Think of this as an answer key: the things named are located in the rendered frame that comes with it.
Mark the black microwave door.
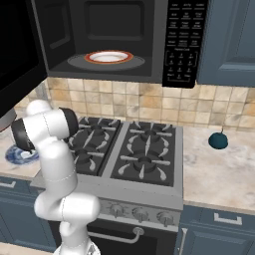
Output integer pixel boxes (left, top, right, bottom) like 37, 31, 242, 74
0, 0, 48, 120

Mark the dark teal round object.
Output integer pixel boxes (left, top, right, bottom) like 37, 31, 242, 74
207, 125, 229, 150

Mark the grey gas stove range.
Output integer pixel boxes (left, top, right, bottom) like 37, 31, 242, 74
30, 116, 185, 255

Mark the blue patterned plate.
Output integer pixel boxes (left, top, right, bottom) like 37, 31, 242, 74
4, 142, 41, 166

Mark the blue drawer front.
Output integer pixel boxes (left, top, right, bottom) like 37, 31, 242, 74
0, 175, 42, 201
197, 205, 255, 234

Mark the blue base cupboard door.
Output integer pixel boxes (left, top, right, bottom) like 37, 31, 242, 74
174, 226, 255, 255
0, 194, 58, 253

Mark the blue wall cupboard door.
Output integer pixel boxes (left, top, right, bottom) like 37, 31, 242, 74
196, 0, 255, 89

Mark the black microwave oven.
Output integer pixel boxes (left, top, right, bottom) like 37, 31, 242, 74
31, 0, 210, 90

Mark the grey stove knob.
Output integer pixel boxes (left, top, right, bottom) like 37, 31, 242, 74
110, 203, 126, 219
131, 206, 149, 224
156, 210, 174, 228

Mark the black oven door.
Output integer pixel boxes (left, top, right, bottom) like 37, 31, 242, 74
49, 218, 179, 255

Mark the white plate with orange rim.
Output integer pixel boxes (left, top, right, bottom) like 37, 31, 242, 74
84, 50, 134, 65

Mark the silver cupboard door handle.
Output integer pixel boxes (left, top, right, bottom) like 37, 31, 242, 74
178, 227, 189, 255

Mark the silver drawer handle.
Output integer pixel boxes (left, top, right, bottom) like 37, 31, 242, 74
213, 212, 244, 226
0, 179, 17, 189

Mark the silver oven door handle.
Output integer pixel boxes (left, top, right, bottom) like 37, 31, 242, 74
87, 226, 145, 245

